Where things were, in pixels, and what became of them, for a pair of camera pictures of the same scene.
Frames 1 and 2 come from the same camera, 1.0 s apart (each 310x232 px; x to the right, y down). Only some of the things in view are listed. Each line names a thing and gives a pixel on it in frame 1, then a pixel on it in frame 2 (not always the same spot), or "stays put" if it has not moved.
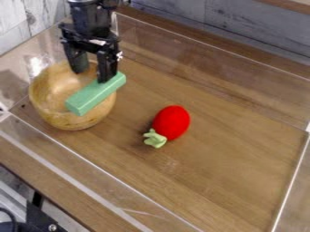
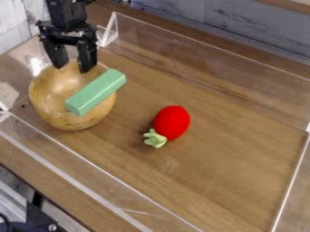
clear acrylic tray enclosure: (232, 176) stays put
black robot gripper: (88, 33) -> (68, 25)
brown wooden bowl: (53, 86) stays put
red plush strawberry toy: (171, 121) stays put
